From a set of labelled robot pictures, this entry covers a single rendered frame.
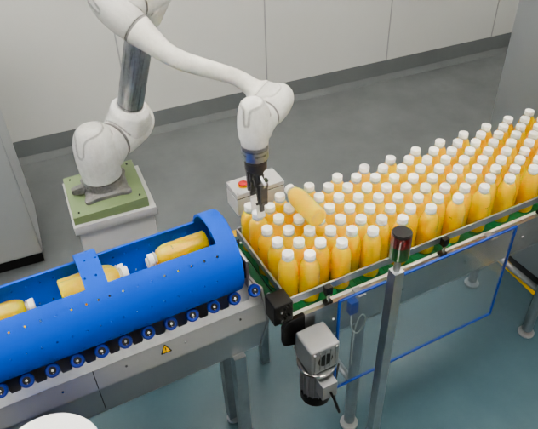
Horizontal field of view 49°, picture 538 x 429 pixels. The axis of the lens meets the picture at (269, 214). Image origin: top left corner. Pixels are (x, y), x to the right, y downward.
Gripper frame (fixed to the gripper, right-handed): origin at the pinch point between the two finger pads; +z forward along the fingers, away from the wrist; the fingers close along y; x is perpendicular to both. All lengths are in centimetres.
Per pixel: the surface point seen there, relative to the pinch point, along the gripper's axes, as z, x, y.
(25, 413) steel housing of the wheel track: 28, -91, 22
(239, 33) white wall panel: 51, 111, -257
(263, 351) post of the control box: 105, 7, -17
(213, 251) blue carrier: -5.2, -24.6, 18.9
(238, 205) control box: 9.3, -1.1, -14.7
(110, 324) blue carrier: 4, -60, 23
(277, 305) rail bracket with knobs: 14.1, -9.9, 32.2
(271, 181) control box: 4.6, 13.9, -16.2
